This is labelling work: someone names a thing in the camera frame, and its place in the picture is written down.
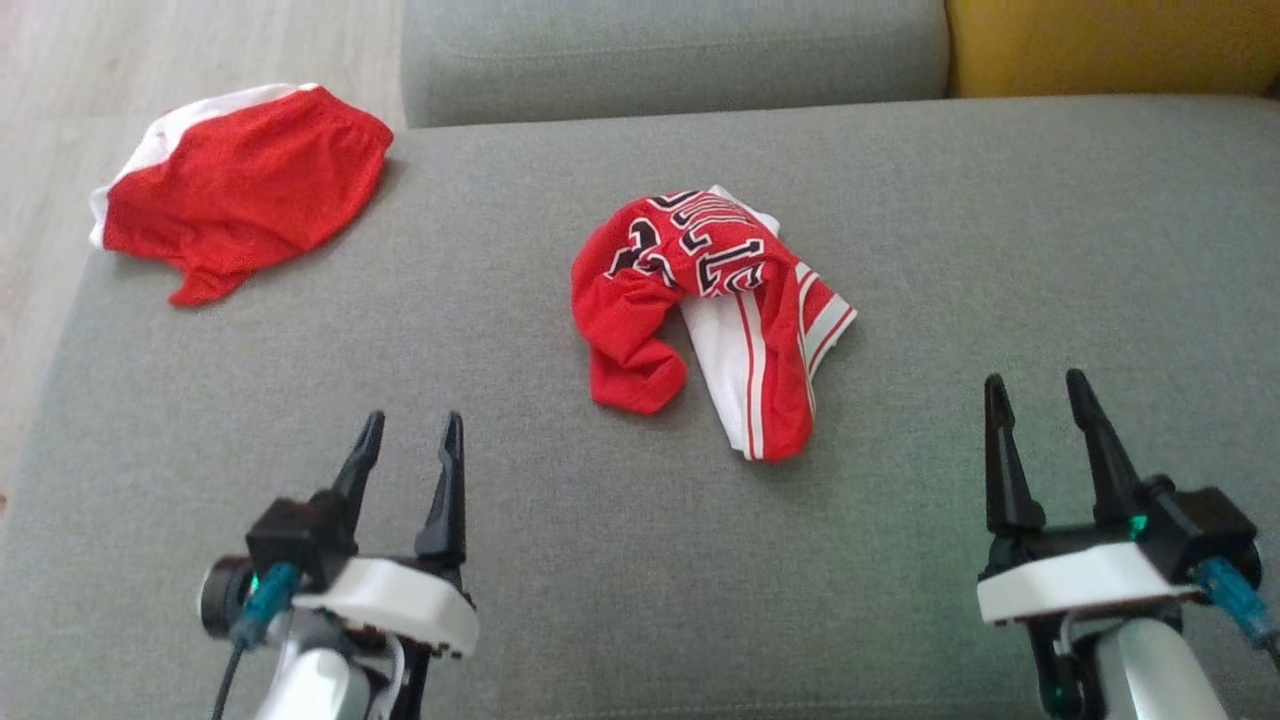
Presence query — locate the left arm cable blue plug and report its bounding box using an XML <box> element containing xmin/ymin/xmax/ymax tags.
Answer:
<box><xmin>210</xmin><ymin>565</ymin><xmax>301</xmax><ymax>720</ymax></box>

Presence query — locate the red mesh shorts white trim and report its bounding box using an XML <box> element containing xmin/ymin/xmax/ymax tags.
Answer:
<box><xmin>88</xmin><ymin>83</ymin><xmax>395</xmax><ymax>308</ymax></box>

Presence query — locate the grey sofa back cushion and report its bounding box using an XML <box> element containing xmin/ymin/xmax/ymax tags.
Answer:
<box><xmin>400</xmin><ymin>0</ymin><xmax>951</xmax><ymax>129</ymax></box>

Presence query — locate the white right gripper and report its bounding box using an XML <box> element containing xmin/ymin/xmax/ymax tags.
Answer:
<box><xmin>976</xmin><ymin>368</ymin><xmax>1203</xmax><ymax>628</ymax></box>

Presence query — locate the yellow sofa cushion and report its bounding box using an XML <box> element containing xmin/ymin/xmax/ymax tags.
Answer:
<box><xmin>945</xmin><ymin>0</ymin><xmax>1280</xmax><ymax>99</ymax></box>

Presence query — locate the red lettered basketball jersey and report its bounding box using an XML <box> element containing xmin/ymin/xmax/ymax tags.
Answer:
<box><xmin>570</xmin><ymin>184</ymin><xmax>859</xmax><ymax>463</ymax></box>

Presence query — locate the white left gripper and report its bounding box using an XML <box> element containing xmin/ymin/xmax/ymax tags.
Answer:
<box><xmin>293</xmin><ymin>410</ymin><xmax>480</xmax><ymax>659</ymax></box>

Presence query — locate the grey sofa seat cushion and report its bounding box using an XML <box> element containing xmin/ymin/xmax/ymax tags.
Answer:
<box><xmin>0</xmin><ymin>95</ymin><xmax>1280</xmax><ymax>720</ymax></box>

